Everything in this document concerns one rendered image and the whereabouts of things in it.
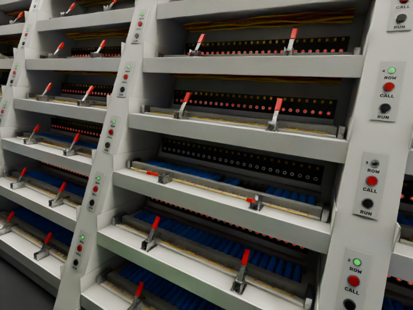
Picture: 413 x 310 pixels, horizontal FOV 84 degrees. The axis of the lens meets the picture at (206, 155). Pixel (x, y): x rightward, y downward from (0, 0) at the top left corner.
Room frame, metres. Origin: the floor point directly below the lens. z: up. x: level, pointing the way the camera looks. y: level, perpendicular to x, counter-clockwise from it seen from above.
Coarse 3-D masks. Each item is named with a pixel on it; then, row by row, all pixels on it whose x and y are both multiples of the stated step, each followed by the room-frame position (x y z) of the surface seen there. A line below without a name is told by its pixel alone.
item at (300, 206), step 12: (132, 168) 0.73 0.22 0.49; (144, 168) 0.73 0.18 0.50; (156, 168) 0.71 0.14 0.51; (192, 180) 0.65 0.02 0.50; (204, 180) 0.63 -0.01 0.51; (228, 192) 0.61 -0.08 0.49; (240, 192) 0.59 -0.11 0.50; (252, 192) 0.57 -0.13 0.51; (276, 204) 0.55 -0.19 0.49; (288, 204) 0.54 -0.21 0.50; (300, 204) 0.53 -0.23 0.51
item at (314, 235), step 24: (120, 168) 0.74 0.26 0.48; (216, 168) 0.76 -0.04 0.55; (144, 192) 0.67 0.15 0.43; (168, 192) 0.63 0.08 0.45; (192, 192) 0.61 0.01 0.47; (216, 216) 0.57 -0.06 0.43; (240, 216) 0.54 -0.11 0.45; (264, 216) 0.51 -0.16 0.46; (288, 216) 0.52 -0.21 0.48; (288, 240) 0.50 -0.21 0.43; (312, 240) 0.47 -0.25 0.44
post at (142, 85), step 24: (144, 0) 0.74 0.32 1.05; (168, 24) 0.79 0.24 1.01; (168, 48) 0.82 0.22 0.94; (120, 72) 0.75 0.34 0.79; (144, 96) 0.77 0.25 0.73; (168, 96) 0.88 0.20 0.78; (120, 120) 0.73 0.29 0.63; (120, 144) 0.72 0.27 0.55; (144, 144) 0.82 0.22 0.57; (96, 168) 0.75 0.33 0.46; (120, 192) 0.77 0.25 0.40; (72, 240) 0.76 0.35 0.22; (96, 240) 0.73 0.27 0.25; (96, 264) 0.75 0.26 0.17; (72, 288) 0.73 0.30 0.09
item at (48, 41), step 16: (48, 0) 1.04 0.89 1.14; (64, 0) 1.10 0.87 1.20; (32, 16) 1.05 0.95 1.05; (32, 32) 1.03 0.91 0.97; (48, 32) 1.07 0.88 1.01; (32, 48) 1.04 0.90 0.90; (48, 48) 1.09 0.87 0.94; (64, 48) 1.15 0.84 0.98; (16, 80) 1.03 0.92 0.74; (32, 80) 1.07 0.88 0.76; (48, 80) 1.13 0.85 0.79; (64, 80) 1.19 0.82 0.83; (0, 112) 1.06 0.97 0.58; (16, 112) 1.05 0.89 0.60; (32, 112) 1.10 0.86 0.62; (48, 128) 1.18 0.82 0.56; (0, 144) 1.03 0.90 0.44; (0, 160) 1.04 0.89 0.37; (16, 160) 1.10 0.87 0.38; (32, 160) 1.16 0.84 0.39
